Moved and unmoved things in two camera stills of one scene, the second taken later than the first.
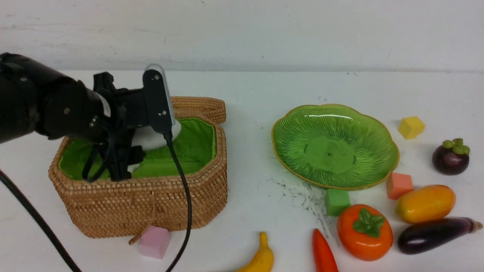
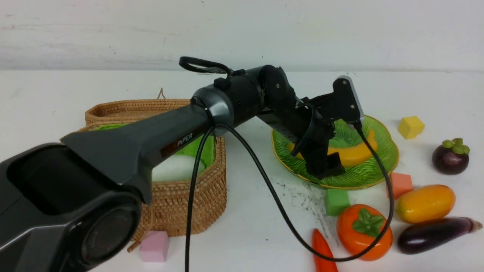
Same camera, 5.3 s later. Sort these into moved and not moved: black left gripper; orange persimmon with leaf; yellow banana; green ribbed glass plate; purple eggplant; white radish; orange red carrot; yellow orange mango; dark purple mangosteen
Moved: black left gripper; yellow banana; white radish
Not moved: yellow orange mango; dark purple mangosteen; green ribbed glass plate; orange persimmon with leaf; purple eggplant; orange red carrot
